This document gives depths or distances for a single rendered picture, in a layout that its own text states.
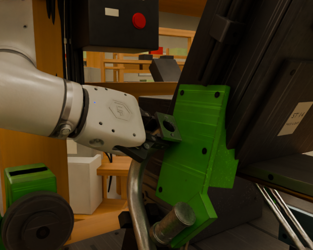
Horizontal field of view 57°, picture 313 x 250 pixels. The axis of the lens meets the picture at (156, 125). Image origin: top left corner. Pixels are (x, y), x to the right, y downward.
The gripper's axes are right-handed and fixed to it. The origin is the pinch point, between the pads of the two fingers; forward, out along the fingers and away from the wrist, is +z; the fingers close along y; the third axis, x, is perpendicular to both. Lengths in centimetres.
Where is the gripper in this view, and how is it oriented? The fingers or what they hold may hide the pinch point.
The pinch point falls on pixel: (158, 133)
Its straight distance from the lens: 50.8
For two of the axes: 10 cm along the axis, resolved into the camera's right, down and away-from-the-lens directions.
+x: -5.8, 5.9, 5.6
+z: 7.9, 2.1, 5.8
